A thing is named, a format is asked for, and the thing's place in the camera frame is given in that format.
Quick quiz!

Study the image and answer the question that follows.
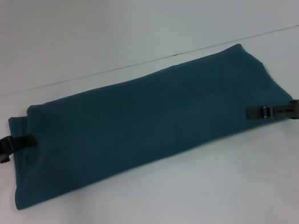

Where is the teal blue FREE! t-shirt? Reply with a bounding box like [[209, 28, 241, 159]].
[[0, 35, 299, 212]]

